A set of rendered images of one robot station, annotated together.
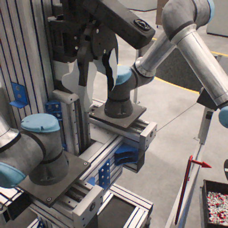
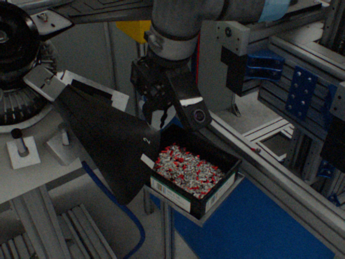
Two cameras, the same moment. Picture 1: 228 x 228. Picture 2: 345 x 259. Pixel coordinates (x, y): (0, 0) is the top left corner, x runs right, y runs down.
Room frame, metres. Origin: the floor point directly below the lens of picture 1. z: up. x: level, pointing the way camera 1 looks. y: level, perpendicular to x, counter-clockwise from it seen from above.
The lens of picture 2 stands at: (0.84, -0.99, 1.46)
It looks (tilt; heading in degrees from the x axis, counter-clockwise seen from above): 39 degrees down; 115
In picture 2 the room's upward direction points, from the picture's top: straight up
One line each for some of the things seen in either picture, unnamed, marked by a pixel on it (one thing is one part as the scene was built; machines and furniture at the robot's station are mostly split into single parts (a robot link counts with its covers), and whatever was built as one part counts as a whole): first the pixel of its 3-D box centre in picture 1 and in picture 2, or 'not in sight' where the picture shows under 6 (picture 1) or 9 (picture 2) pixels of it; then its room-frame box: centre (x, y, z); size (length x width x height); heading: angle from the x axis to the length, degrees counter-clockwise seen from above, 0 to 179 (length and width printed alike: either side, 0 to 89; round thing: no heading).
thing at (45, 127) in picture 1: (41, 135); not in sight; (0.63, 0.25, 1.20); 0.13 x 0.12 x 0.14; 157
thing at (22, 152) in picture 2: not in sight; (20, 142); (0.33, -0.66, 0.99); 0.02 x 0.02 x 0.06
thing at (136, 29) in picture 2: not in sight; (140, 20); (0.29, -0.08, 1.02); 0.16 x 0.10 x 0.11; 151
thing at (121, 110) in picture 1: (118, 102); not in sight; (1.06, -0.02, 1.09); 0.15 x 0.15 x 0.10
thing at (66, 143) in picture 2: not in sight; (65, 136); (0.38, -0.58, 0.96); 0.02 x 0.02 x 0.06
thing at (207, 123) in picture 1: (205, 128); not in sight; (1.01, -0.48, 0.96); 0.03 x 0.03 x 0.20; 61
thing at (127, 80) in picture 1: (120, 81); not in sight; (1.06, -0.03, 1.20); 0.13 x 0.12 x 0.14; 130
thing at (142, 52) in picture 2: not in sight; (142, 48); (0.29, -0.08, 0.92); 0.03 x 0.03 x 0.12; 61
